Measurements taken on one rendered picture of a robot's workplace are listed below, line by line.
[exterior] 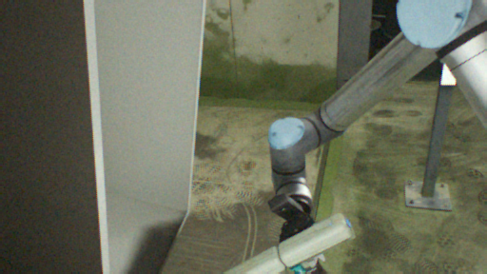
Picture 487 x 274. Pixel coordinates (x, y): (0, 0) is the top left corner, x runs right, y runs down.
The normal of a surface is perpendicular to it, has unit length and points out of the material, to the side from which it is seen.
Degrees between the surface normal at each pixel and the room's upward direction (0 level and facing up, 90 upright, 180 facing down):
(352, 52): 90
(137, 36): 90
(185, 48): 90
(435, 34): 85
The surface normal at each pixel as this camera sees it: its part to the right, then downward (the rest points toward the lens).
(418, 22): -0.85, 0.26
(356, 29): -0.27, 0.53
